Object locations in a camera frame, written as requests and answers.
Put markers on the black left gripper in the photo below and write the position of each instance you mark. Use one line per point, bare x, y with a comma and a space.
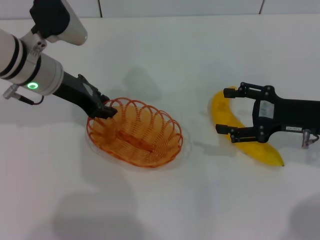
75, 92

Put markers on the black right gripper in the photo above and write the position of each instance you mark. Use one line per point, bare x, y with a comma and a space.
292, 115

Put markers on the yellow banana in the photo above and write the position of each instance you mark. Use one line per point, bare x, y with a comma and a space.
221, 108

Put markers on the orange woven plastic basket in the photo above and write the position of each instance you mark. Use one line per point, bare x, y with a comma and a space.
140, 155

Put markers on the right wrist metal connector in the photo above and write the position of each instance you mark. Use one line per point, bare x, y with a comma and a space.
305, 138

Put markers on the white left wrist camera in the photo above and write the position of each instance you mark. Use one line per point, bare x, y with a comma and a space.
57, 22

